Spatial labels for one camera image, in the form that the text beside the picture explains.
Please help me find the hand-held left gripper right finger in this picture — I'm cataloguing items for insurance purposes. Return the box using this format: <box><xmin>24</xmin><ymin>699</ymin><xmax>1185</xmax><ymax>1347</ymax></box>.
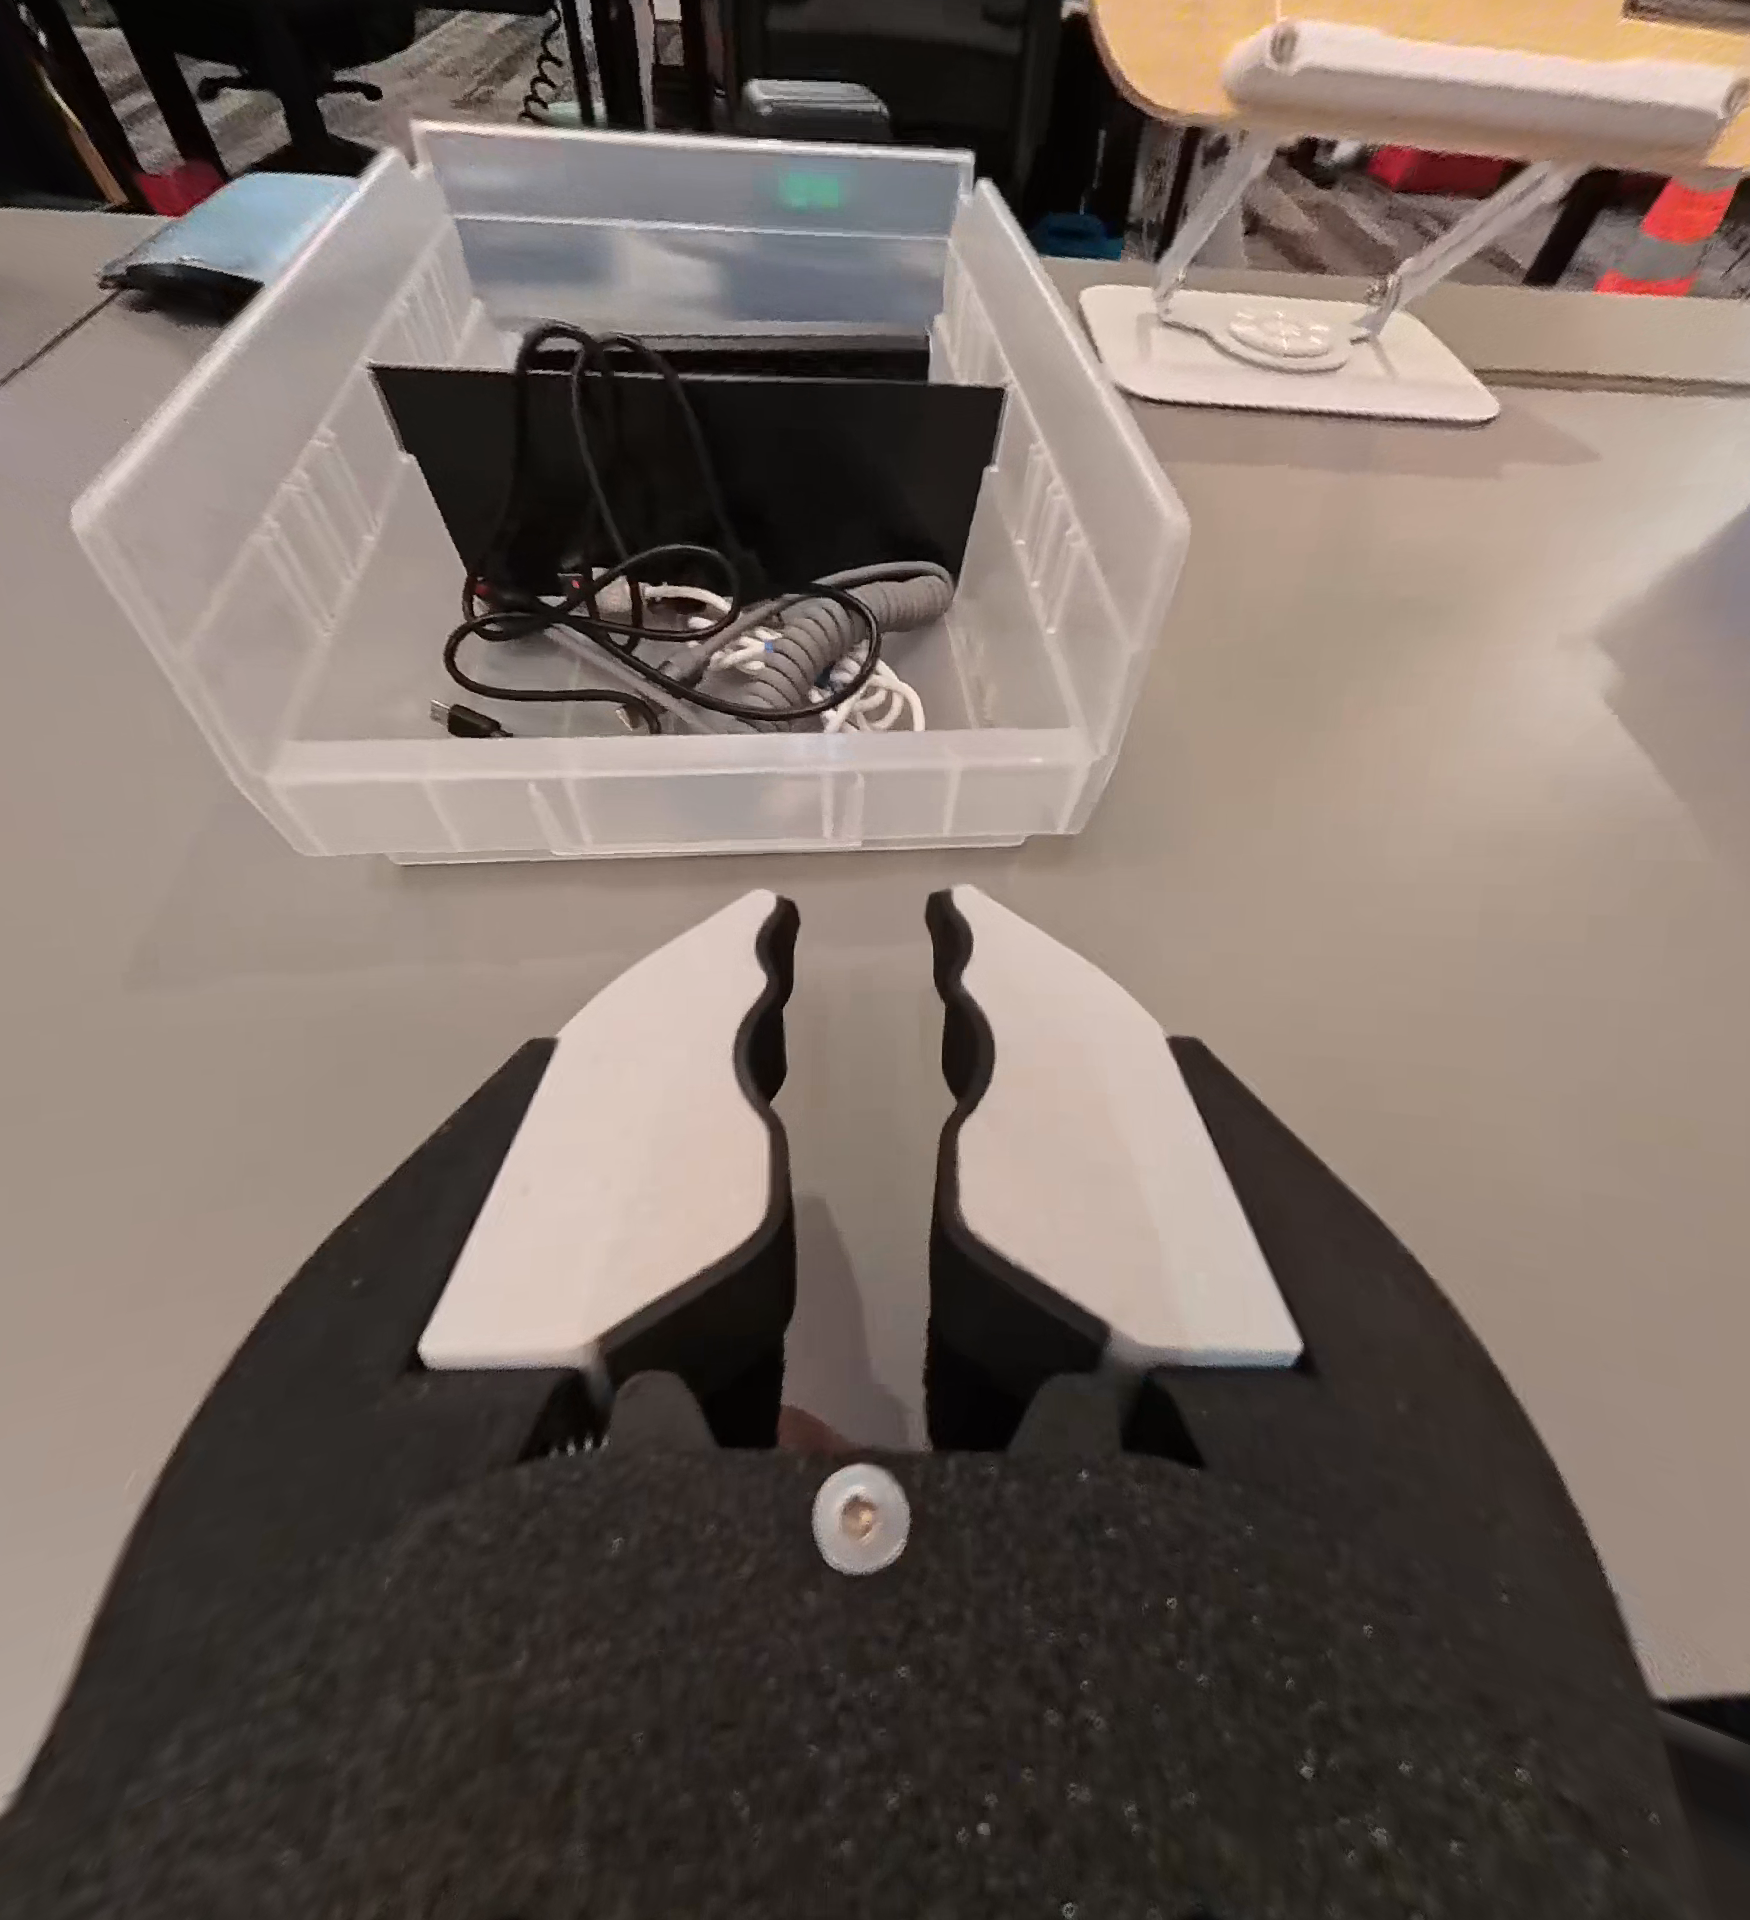
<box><xmin>921</xmin><ymin>882</ymin><xmax>1306</xmax><ymax>1453</ymax></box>

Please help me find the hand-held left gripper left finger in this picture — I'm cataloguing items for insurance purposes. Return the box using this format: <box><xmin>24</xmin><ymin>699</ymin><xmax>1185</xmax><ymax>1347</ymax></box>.
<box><xmin>413</xmin><ymin>885</ymin><xmax>804</xmax><ymax>1453</ymax></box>

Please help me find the black usb cable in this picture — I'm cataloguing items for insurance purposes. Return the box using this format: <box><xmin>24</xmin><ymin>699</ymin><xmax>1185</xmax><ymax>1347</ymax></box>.
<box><xmin>425</xmin><ymin>324</ymin><xmax>757</xmax><ymax>746</ymax></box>

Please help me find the white usb cable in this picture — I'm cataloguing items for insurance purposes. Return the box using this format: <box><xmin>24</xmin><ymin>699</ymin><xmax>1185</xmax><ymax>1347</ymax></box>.
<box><xmin>613</xmin><ymin>584</ymin><xmax>932</xmax><ymax>740</ymax></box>

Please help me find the grey usb cable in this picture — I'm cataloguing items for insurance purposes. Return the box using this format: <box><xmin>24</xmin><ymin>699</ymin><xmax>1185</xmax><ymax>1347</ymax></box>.
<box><xmin>636</xmin><ymin>560</ymin><xmax>956</xmax><ymax>725</ymax></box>

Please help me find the clear plastic bin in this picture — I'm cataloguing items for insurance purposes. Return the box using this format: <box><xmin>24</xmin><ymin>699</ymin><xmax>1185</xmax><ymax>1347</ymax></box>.
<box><xmin>69</xmin><ymin>119</ymin><xmax>1192</xmax><ymax>869</ymax></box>

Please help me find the black bin divider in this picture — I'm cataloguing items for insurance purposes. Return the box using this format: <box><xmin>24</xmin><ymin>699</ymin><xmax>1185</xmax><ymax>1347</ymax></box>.
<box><xmin>370</xmin><ymin>363</ymin><xmax>1007</xmax><ymax>596</ymax></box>

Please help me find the bamboo book stand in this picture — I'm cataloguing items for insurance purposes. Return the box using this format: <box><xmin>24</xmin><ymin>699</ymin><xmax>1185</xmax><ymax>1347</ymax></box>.
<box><xmin>1082</xmin><ymin>0</ymin><xmax>1750</xmax><ymax>426</ymax></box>

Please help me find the blue-grey pouch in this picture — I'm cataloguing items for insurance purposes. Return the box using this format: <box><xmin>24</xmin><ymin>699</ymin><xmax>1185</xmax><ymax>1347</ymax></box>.
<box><xmin>96</xmin><ymin>171</ymin><xmax>368</xmax><ymax>303</ymax></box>

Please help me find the black charger dock green display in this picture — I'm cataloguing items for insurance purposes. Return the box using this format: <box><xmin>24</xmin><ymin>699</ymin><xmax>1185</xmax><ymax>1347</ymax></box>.
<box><xmin>740</xmin><ymin>75</ymin><xmax>891</xmax><ymax>213</ymax></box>

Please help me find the orange traffic cone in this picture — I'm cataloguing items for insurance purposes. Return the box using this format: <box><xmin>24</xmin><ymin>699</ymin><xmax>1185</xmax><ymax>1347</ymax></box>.
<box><xmin>1594</xmin><ymin>171</ymin><xmax>1743</xmax><ymax>303</ymax></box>

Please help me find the black office chair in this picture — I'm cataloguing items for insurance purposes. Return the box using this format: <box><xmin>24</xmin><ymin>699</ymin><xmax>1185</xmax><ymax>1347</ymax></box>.
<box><xmin>111</xmin><ymin>0</ymin><xmax>428</xmax><ymax>181</ymax></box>

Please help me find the black cable red plug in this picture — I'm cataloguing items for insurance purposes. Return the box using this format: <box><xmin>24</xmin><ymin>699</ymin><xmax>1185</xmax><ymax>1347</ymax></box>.
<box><xmin>487</xmin><ymin>560</ymin><xmax>638</xmax><ymax>609</ymax></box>

